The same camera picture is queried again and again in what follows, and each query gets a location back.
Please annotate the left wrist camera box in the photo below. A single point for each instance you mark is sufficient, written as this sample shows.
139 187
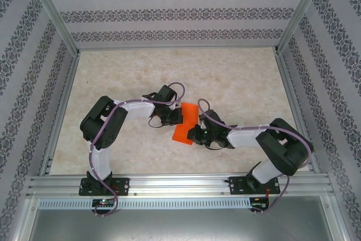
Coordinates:
166 93

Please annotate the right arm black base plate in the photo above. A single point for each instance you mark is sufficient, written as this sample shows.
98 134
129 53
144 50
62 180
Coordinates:
235 186

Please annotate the aluminium frame post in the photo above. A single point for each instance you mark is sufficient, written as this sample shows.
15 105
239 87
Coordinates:
56 15
299 12

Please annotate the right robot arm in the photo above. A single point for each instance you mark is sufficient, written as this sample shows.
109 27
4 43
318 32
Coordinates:
245 138

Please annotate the aluminium mounting rail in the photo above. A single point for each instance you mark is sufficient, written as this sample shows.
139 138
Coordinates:
180 184

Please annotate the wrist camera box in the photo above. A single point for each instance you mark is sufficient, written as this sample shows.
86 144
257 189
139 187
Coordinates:
166 93
211 118

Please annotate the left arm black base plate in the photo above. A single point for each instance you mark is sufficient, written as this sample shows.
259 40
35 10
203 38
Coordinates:
122 186

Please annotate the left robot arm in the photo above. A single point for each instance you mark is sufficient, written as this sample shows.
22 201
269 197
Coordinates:
138 111

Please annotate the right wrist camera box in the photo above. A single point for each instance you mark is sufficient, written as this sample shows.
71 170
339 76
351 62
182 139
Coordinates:
211 118

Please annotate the aluminium side rail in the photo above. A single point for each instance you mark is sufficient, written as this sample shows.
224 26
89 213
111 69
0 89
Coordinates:
296 111
60 111

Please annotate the orange paper sheet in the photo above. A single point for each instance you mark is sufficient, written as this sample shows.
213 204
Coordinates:
182 135

